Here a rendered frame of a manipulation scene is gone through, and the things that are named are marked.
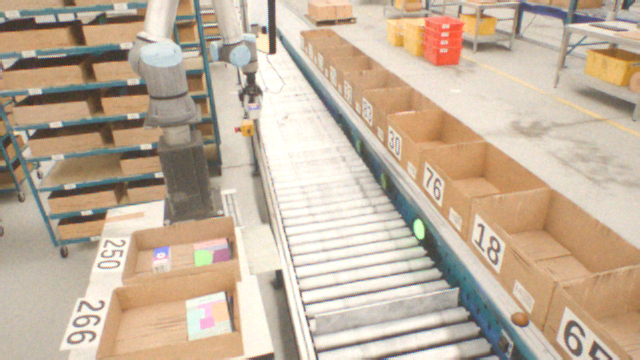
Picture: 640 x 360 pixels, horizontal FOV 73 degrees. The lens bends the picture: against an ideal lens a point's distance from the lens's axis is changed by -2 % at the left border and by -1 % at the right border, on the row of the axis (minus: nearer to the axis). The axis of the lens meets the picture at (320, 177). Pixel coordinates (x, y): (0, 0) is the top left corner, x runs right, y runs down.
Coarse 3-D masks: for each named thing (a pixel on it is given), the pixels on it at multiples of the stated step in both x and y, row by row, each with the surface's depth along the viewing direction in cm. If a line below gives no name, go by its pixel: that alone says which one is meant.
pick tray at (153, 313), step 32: (128, 288) 138; (160, 288) 141; (192, 288) 144; (224, 288) 147; (128, 320) 137; (160, 320) 136; (128, 352) 115; (160, 352) 117; (192, 352) 120; (224, 352) 122
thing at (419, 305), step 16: (384, 304) 133; (400, 304) 135; (416, 304) 136; (432, 304) 138; (448, 304) 139; (320, 320) 130; (336, 320) 132; (352, 320) 133; (368, 320) 135; (384, 320) 136
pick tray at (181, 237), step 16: (176, 224) 167; (192, 224) 169; (208, 224) 171; (224, 224) 172; (144, 240) 167; (160, 240) 169; (176, 240) 170; (192, 240) 172; (208, 240) 173; (128, 256) 154; (144, 256) 165; (176, 256) 165; (192, 256) 164; (128, 272) 150; (144, 272) 157; (176, 272) 144; (192, 272) 145; (240, 272) 153
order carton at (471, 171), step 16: (464, 144) 175; (480, 144) 176; (432, 160) 163; (448, 160) 176; (464, 160) 178; (480, 160) 180; (496, 160) 172; (512, 160) 162; (448, 176) 151; (464, 176) 182; (480, 176) 183; (496, 176) 173; (512, 176) 163; (528, 176) 154; (448, 192) 153; (464, 192) 142; (480, 192) 172; (496, 192) 171; (512, 192) 164; (448, 208) 155; (464, 208) 143; (464, 224) 145; (464, 240) 146
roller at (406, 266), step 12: (384, 264) 158; (396, 264) 158; (408, 264) 158; (420, 264) 158; (324, 276) 153; (336, 276) 153; (348, 276) 154; (360, 276) 154; (372, 276) 155; (384, 276) 156; (300, 288) 151; (312, 288) 151
